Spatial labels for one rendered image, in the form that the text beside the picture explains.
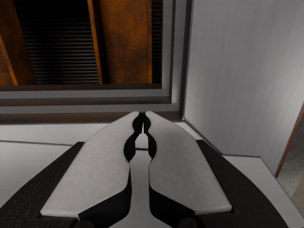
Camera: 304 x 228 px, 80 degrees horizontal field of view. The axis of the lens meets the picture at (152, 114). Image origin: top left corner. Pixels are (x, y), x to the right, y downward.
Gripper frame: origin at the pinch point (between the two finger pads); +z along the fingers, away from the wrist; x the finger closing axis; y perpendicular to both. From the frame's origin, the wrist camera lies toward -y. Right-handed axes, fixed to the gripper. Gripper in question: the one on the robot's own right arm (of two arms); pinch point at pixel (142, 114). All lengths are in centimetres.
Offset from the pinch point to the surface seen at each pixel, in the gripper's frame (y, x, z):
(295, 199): 126, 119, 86
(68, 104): 0.4, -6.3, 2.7
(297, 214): 12.5, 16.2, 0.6
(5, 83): 3.7, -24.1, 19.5
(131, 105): 0.5, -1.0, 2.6
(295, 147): 18.7, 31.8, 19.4
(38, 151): 3.7, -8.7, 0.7
